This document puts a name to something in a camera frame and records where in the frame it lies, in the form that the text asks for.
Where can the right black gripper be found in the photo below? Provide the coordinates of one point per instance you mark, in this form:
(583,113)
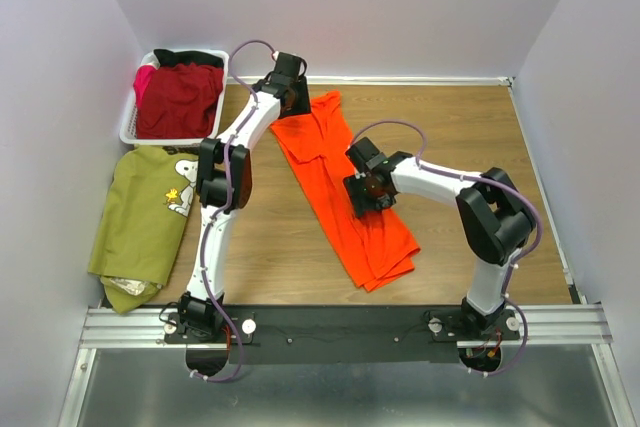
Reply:
(358,195)

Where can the black t shirt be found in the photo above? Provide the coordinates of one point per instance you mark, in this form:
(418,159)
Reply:
(169,58)

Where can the olive green snoopy t shirt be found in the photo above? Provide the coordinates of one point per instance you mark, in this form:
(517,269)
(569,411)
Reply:
(142,224)

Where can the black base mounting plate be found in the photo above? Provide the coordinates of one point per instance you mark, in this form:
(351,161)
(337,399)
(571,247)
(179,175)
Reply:
(340,334)

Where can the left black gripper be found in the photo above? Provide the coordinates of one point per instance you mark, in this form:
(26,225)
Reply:
(300,98)

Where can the orange t shirt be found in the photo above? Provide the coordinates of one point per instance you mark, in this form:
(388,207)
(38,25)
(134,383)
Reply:
(374,250)

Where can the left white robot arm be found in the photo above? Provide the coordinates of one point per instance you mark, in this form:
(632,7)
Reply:
(224,186)

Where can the dark red t shirt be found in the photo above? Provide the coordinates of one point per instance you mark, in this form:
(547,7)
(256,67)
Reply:
(180,102)

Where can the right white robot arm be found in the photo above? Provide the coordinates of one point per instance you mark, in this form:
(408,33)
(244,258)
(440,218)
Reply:
(496,219)

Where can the aluminium frame rail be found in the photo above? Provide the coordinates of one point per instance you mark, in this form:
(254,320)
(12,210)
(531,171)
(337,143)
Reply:
(575,324)

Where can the pink t shirt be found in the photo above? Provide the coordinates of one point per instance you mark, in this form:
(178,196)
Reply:
(141,81)

